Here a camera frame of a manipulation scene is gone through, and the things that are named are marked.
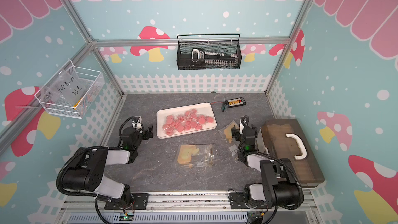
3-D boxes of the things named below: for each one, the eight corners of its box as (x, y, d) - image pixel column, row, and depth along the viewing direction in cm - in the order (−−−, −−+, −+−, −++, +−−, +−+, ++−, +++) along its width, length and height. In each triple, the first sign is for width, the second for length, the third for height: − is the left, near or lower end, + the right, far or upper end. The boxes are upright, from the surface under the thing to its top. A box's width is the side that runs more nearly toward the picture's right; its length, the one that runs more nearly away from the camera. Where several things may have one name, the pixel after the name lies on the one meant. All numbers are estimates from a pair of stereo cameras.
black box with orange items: (228, 108, 114) (228, 106, 112) (225, 101, 118) (225, 99, 116) (245, 104, 116) (246, 102, 114) (242, 98, 120) (242, 96, 118)
